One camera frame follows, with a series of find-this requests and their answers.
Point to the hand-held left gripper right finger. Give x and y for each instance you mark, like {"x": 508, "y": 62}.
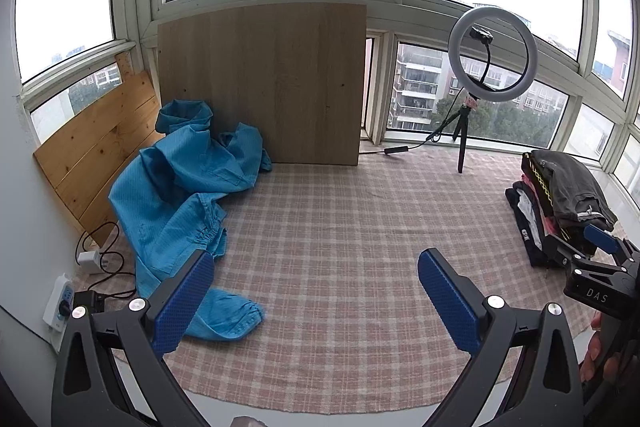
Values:
{"x": 445, "y": 302}

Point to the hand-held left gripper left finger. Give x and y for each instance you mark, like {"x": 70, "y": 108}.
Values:
{"x": 182, "y": 302}

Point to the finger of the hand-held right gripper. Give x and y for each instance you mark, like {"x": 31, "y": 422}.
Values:
{"x": 602, "y": 239}
{"x": 570, "y": 252}

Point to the blue pinstriped work coat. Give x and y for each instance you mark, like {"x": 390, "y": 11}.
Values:
{"x": 165, "y": 187}

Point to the stack of folded clothes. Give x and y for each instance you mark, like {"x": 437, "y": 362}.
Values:
{"x": 570, "y": 182}

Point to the person's right hand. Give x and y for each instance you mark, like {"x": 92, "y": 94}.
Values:
{"x": 595, "y": 349}

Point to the black power adapter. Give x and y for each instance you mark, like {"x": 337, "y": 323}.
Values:
{"x": 87, "y": 299}

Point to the white charger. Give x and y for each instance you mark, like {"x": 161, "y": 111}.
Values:
{"x": 89, "y": 261}

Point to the white power strip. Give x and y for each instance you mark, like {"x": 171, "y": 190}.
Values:
{"x": 56, "y": 302}

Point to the pink plaid blanket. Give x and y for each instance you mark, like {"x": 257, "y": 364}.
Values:
{"x": 325, "y": 232}

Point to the pine plank board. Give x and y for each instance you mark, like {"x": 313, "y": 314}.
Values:
{"x": 95, "y": 142}

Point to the light wooden board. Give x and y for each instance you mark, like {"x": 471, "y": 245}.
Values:
{"x": 260, "y": 82}

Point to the black gooseneck phone holder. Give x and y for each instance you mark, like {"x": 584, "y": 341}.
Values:
{"x": 481, "y": 34}

